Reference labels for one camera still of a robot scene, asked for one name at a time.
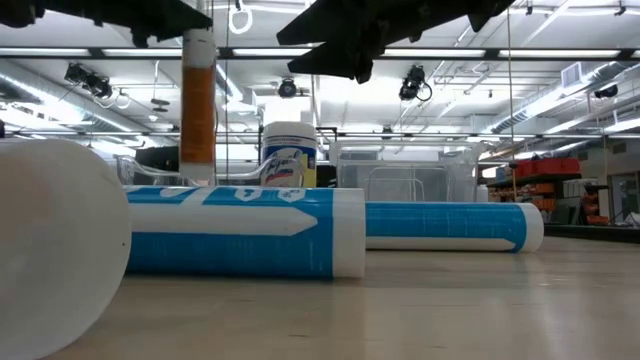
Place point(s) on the storage shelf with orange items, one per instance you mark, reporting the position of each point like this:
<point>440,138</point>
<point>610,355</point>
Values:
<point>545,195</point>

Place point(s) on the red storage bin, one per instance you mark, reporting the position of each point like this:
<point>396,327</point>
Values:
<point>550,166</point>

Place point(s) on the clear plastic bin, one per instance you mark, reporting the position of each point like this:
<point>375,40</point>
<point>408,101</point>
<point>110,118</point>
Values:
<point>400,175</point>
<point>127,172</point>

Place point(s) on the white LED light bar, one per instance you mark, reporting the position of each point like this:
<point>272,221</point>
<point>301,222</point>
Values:
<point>550,53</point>

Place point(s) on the blue silicone tube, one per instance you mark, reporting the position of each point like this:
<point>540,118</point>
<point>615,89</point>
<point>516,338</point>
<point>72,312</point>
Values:
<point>450,225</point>
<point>225,250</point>

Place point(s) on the black cabinet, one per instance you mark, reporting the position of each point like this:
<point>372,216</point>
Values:
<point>157,160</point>

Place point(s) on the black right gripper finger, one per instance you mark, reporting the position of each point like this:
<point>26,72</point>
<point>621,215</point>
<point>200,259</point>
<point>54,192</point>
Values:
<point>345,57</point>
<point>345,20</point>

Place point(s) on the black ceiling spotlight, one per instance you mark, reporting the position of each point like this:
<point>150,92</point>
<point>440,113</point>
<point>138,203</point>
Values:
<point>287,88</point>
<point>412,82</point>
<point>90,80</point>
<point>606,91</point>

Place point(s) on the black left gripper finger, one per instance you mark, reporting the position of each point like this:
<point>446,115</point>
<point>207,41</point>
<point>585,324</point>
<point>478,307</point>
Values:
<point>165,20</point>

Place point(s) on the orange sealant tube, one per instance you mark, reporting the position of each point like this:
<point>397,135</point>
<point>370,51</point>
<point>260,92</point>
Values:
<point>50,250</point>
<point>198,110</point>

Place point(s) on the silver air duct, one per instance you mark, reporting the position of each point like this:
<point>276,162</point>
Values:
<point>525,117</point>

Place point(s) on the white Lysol wipes canister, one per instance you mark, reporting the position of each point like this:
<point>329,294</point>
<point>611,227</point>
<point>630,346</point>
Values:
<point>290,145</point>

